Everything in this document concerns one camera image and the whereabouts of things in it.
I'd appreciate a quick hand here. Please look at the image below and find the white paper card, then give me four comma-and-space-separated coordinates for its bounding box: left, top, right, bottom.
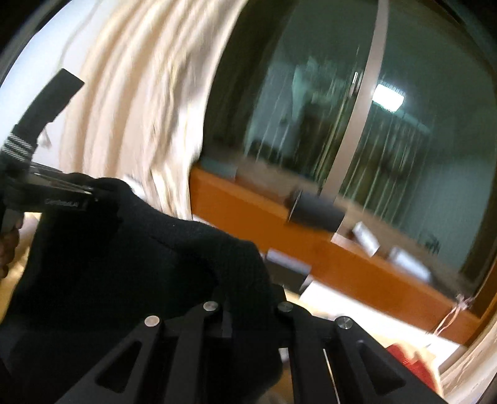
388, 246, 431, 282
351, 221, 381, 257

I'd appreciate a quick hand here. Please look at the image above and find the wooden window sill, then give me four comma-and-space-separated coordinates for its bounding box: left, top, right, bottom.
188, 161, 482, 346

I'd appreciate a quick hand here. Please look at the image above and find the open black box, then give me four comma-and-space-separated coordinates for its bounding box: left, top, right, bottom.
285, 188, 346, 234

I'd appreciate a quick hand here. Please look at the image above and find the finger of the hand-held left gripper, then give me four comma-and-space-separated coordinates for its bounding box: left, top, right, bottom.
23, 162, 99, 212

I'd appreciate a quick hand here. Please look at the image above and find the red cloth item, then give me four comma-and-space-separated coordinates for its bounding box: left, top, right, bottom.
386, 344, 420, 370

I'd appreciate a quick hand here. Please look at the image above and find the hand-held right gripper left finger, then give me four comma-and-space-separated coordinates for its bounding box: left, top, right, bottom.
54, 301, 234, 404

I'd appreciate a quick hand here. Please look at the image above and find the black knit sweater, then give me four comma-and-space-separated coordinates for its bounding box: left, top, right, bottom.
0, 177, 288, 404

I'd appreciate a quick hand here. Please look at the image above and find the beige curtain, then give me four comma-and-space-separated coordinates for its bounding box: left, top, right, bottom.
439, 322, 494, 404
58, 0, 249, 234

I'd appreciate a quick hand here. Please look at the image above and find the flat black cardboard box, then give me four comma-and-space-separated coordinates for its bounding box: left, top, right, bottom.
264, 249, 313, 294

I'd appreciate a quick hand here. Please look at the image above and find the thin pale cable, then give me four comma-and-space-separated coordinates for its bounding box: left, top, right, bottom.
431, 293, 476, 337

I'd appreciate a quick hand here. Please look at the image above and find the person's left hand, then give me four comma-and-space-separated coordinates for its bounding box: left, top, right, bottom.
0, 218, 24, 280

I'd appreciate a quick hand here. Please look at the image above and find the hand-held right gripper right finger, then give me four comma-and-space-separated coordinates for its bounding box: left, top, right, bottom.
272, 285, 447, 404

